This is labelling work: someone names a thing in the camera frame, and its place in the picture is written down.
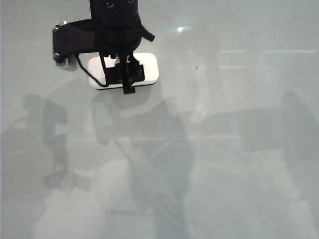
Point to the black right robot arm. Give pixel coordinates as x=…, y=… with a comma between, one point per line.
x=114, y=25

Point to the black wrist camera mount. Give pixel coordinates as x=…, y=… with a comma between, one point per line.
x=72, y=37

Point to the white rounded whiteboard eraser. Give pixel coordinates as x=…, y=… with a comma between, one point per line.
x=149, y=72

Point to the glossy white whiteboard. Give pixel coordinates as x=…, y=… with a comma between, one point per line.
x=224, y=149

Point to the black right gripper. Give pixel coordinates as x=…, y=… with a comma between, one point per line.
x=113, y=74

